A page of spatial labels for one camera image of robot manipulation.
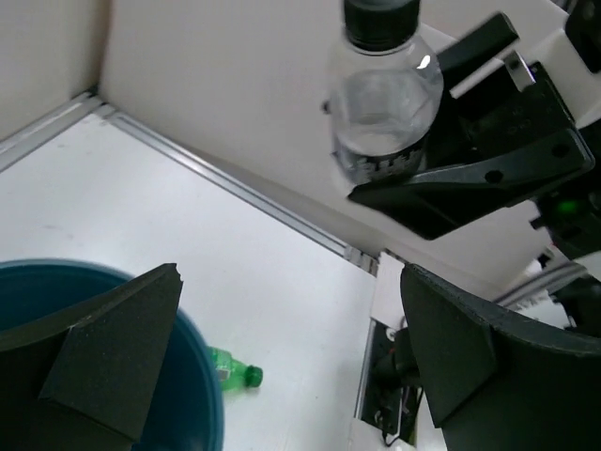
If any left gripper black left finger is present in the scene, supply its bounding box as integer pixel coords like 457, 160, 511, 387
1, 263, 182, 450

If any black cap clear bottle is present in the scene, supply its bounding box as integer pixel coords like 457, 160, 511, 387
327, 1, 444, 186

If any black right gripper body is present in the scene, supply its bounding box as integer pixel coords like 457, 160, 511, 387
446, 63, 597, 166

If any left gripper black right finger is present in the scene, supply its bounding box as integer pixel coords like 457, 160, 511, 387
400, 264, 600, 450

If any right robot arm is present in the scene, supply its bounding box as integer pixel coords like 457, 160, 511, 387
349, 1, 600, 260

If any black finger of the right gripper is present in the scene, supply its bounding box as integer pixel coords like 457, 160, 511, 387
348, 129, 594, 241
437, 12, 519, 99

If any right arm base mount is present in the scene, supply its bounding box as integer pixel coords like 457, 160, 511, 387
355, 319, 424, 448

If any teal plastic bin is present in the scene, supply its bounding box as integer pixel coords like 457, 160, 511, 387
1, 259, 224, 450

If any green plastic bottle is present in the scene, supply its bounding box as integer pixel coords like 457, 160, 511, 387
209, 347, 264, 392

